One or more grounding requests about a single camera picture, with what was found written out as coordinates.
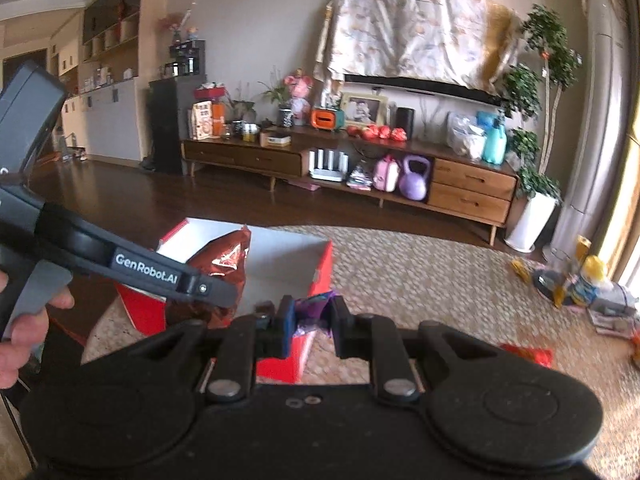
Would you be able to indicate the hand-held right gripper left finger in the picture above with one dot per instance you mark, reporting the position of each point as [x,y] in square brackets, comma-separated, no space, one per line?
[286,327]

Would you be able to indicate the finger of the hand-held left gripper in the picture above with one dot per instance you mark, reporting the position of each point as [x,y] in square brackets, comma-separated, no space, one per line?
[212,294]

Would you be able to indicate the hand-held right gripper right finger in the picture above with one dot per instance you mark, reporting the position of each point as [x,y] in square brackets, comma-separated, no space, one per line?
[336,327]

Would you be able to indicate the purple candy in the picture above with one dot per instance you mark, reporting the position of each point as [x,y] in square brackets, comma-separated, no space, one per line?
[310,310]

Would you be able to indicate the red silver chip bag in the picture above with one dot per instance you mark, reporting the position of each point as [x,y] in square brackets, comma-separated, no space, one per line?
[220,260]

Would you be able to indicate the red cardboard box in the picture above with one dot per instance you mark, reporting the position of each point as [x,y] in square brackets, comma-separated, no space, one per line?
[282,265]

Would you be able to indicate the red yellow snack bag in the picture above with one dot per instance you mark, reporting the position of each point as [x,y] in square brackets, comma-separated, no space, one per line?
[530,355]

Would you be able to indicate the person's left hand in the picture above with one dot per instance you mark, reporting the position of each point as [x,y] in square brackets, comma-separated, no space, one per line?
[20,355]

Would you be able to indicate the gold lace tablecloth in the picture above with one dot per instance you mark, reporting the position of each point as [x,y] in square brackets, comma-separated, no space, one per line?
[425,285]

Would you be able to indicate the black tall cabinet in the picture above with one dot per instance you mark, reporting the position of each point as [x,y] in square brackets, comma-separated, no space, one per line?
[167,130]

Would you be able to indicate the stack of small books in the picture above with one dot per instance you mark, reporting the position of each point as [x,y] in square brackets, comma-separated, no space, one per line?
[360,179]

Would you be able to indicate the pink small bag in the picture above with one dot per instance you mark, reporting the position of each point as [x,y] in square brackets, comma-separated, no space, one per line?
[386,177]

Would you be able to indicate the white router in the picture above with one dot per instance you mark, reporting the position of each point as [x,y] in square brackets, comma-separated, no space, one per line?
[327,167]

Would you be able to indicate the purple kettlebell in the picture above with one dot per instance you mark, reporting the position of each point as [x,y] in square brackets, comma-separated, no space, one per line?
[414,182]

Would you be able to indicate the small tan box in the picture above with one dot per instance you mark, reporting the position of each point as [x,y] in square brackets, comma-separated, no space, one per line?
[276,139]

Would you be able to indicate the orange white carton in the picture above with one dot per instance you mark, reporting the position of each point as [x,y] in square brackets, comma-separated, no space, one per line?
[204,121]

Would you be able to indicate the potted orchid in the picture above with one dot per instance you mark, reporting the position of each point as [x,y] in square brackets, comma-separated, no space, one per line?
[285,116]

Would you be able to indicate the small yellow wrapper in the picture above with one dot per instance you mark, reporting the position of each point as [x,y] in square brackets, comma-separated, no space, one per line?
[521,269]

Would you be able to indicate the red ornament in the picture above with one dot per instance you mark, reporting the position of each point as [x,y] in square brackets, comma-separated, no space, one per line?
[370,132]
[354,131]
[384,132]
[398,134]

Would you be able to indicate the red gift box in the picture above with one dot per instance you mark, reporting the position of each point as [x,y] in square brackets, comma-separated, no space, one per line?
[209,94]

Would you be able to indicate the wooden television cabinet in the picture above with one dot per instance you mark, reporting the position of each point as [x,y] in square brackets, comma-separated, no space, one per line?
[470,180]

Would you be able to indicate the black coffee machine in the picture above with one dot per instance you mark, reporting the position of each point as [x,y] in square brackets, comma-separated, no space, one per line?
[184,60]

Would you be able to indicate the orange teal retro radio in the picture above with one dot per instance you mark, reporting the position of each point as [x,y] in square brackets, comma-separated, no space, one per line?
[325,119]

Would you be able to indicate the dark round tray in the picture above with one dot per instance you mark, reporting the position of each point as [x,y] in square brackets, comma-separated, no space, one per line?
[546,282]

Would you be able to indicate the pink doll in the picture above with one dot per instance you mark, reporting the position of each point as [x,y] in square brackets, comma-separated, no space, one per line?
[299,95]

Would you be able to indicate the black cylinder speaker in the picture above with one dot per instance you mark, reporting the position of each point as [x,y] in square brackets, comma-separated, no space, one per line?
[405,120]

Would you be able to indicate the framed photo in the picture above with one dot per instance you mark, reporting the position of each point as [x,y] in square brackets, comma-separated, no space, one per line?
[364,110]

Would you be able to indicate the white planter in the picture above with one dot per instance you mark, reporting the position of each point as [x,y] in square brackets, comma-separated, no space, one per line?
[530,222]

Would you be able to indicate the clear plastic bag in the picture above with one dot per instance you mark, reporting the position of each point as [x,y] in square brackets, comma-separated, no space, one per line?
[464,135]

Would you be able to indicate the teal spray bottle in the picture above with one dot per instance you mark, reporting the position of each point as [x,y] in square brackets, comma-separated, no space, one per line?
[494,142]

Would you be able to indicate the black television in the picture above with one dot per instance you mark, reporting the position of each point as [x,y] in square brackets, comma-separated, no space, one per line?
[425,88]

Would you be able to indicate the tall yellow packet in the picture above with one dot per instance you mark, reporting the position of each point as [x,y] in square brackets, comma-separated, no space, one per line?
[581,247]

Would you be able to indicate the yellow lidded canister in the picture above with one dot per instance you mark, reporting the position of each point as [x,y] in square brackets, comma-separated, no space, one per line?
[591,280]

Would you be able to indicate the pile of pens and papers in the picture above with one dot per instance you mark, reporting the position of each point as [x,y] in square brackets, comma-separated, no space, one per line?
[612,321]

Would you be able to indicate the grey flat box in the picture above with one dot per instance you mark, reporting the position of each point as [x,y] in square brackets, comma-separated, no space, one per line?
[617,300]

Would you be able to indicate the cloth covered television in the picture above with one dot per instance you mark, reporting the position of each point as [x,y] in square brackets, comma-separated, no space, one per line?
[410,25]

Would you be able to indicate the yellow curtain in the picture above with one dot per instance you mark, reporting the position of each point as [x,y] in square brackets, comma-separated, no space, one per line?
[627,200]

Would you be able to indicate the white standing air conditioner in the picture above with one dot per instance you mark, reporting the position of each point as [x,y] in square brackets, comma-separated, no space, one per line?
[595,110]

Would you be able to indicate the tall green potted tree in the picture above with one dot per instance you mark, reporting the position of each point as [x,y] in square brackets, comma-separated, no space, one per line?
[545,30]

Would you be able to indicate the wooden wall shelf unit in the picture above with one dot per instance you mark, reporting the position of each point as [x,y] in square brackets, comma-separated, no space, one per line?
[115,110]

